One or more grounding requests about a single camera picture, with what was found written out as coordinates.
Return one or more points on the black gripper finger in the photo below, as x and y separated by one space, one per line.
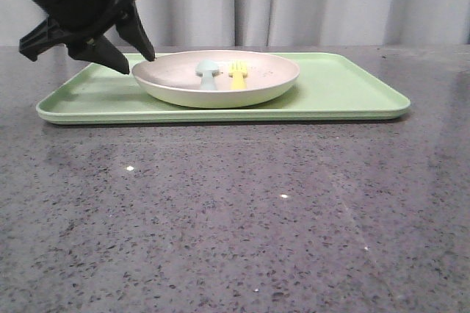
99 51
130 28

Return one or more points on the pale pink round plate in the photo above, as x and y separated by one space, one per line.
174 78

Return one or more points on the yellow plastic fork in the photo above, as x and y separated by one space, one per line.
238 71

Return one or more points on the grey pleated curtain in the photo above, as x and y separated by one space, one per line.
305 22

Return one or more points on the light blue plastic spoon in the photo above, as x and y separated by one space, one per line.
207 69

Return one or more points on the light green rectangular tray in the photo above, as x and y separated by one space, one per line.
329 87

